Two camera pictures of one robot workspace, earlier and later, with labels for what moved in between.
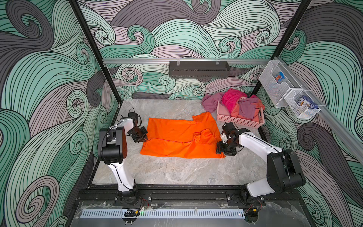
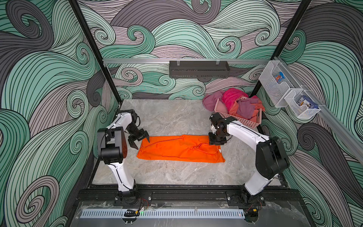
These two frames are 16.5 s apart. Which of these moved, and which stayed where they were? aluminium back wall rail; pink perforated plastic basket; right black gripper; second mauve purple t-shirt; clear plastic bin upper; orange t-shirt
Moved: right black gripper; orange t-shirt
Stayed: clear plastic bin upper; second mauve purple t-shirt; pink perforated plastic basket; aluminium back wall rail
